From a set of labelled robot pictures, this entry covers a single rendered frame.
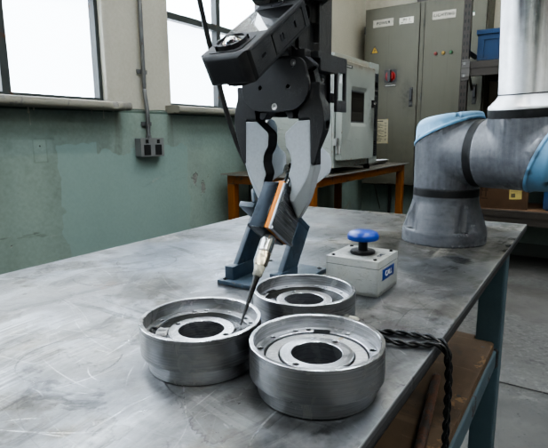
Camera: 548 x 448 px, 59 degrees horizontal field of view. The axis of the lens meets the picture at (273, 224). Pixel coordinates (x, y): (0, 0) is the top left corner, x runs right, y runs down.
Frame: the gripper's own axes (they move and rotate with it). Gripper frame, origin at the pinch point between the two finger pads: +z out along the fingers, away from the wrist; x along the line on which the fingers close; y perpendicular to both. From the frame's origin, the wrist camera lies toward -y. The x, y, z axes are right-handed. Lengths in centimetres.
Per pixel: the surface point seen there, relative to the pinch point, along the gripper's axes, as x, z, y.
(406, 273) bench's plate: -4.2, 13.2, 27.2
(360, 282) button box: -2.2, 11.5, 14.9
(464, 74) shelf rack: 55, -47, 338
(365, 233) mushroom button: -1.8, 5.8, 17.2
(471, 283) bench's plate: -12.9, 13.3, 27.1
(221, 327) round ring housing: 1.9, 10.5, -7.1
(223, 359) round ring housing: -1.8, 10.7, -11.5
